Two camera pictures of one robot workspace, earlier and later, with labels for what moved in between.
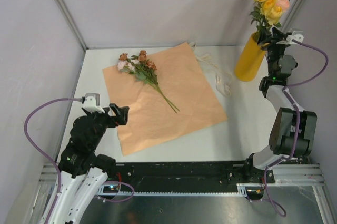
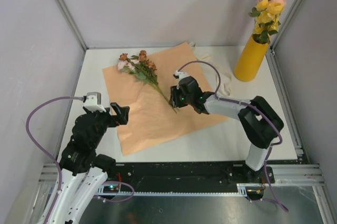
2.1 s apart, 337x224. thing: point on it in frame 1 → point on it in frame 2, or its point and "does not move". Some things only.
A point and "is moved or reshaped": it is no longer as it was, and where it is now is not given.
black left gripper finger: x=115 y=108 does not move
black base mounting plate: x=186 y=175 does not move
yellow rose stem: x=267 y=11 is moved or reshaped
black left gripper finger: x=124 y=115 does not move
